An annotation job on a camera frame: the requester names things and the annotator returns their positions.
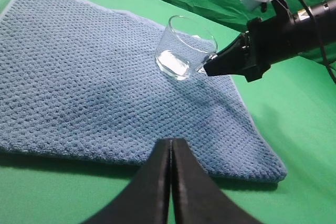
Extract transparent glass cup with handle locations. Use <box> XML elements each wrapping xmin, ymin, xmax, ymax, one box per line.
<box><xmin>155</xmin><ymin>15</ymin><xmax>218</xmax><ymax>81</ymax></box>

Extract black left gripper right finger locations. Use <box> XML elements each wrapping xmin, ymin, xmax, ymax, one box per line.
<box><xmin>171</xmin><ymin>138</ymin><xmax>260</xmax><ymax>223</ymax></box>

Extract blue waffle-weave towel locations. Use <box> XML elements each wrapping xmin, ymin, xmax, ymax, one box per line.
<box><xmin>1</xmin><ymin>0</ymin><xmax>287</xmax><ymax>183</ymax></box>

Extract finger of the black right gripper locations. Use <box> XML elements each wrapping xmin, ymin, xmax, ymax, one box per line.
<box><xmin>203</xmin><ymin>33</ymin><xmax>249</xmax><ymax>76</ymax></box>

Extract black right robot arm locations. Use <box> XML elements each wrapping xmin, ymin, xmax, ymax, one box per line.
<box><xmin>204</xmin><ymin>0</ymin><xmax>335</xmax><ymax>82</ymax></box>

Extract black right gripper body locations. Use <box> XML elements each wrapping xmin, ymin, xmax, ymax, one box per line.
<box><xmin>245</xmin><ymin>0</ymin><xmax>311</xmax><ymax>82</ymax></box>

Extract black camera cable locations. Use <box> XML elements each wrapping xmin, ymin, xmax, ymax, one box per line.
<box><xmin>267</xmin><ymin>0</ymin><xmax>336</xmax><ymax>84</ymax></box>

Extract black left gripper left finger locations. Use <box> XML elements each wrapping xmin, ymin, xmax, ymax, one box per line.
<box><xmin>84</xmin><ymin>140</ymin><xmax>171</xmax><ymax>223</ymax></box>

